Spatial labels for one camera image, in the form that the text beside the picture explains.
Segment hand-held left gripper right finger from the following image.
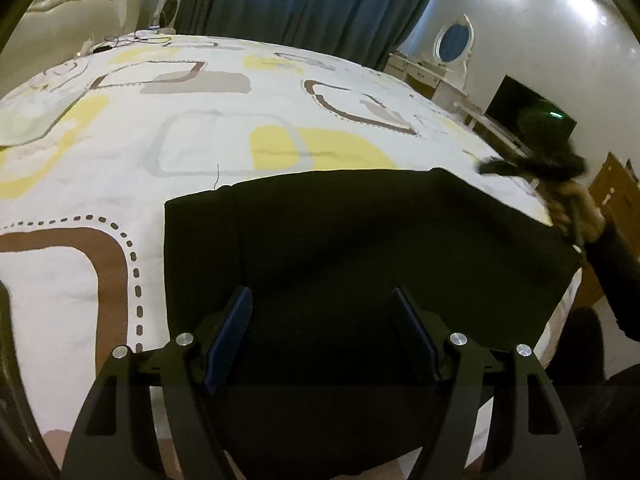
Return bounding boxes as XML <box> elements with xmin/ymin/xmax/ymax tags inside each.
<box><xmin>391</xmin><ymin>287</ymin><xmax>586</xmax><ymax>480</ymax></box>

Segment brown wooden door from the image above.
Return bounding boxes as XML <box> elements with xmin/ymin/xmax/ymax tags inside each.
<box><xmin>580</xmin><ymin>152</ymin><xmax>640</xmax><ymax>306</ymax></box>

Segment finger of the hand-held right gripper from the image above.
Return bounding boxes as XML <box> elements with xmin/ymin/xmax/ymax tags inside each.
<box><xmin>477</xmin><ymin>157</ymin><xmax>526</xmax><ymax>177</ymax></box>

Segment oval vanity mirror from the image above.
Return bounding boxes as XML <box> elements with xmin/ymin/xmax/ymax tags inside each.
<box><xmin>432</xmin><ymin>13</ymin><xmax>476</xmax><ymax>68</ymax></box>

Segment black pants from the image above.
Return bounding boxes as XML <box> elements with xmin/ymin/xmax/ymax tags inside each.
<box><xmin>164</xmin><ymin>167</ymin><xmax>582</xmax><ymax>478</ymax></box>

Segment white television stand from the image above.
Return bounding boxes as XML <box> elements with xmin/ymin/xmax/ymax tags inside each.
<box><xmin>465</xmin><ymin>110</ymin><xmax>538</xmax><ymax>161</ymax></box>

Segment black cable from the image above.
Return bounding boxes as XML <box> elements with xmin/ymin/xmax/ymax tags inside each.
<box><xmin>102</xmin><ymin>27</ymin><xmax>173</xmax><ymax>46</ymax></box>

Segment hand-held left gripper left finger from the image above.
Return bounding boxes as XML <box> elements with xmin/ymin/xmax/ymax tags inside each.
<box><xmin>60</xmin><ymin>285</ymin><xmax>256</xmax><ymax>480</ymax></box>

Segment cream tufted headboard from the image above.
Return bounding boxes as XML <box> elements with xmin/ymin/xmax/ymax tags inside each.
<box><xmin>20</xmin><ymin>0</ymin><xmax>143</xmax><ymax>41</ymax></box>

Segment person's dark clothing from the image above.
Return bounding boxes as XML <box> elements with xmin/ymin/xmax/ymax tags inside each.
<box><xmin>542</xmin><ymin>305</ymin><xmax>640</xmax><ymax>480</ymax></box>

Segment black television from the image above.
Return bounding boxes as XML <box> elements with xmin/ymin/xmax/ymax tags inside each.
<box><xmin>485</xmin><ymin>75</ymin><xmax>577</xmax><ymax>151</ymax></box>

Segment white vanity dresser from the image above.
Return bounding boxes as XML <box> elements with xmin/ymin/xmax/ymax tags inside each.
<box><xmin>387</xmin><ymin>52</ymin><xmax>481</xmax><ymax>126</ymax></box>

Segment patterned bedsheet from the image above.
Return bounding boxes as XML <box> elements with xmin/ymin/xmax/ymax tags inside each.
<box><xmin>0</xmin><ymin>35</ymin><xmax>583</xmax><ymax>480</ymax></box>

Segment blue curtain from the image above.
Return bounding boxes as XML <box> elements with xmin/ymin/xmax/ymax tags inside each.
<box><xmin>175</xmin><ymin>0</ymin><xmax>448</xmax><ymax>68</ymax></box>

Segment person's right hand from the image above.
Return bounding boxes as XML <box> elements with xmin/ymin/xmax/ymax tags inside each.
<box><xmin>542</xmin><ymin>180</ymin><xmax>606</xmax><ymax>246</ymax></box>

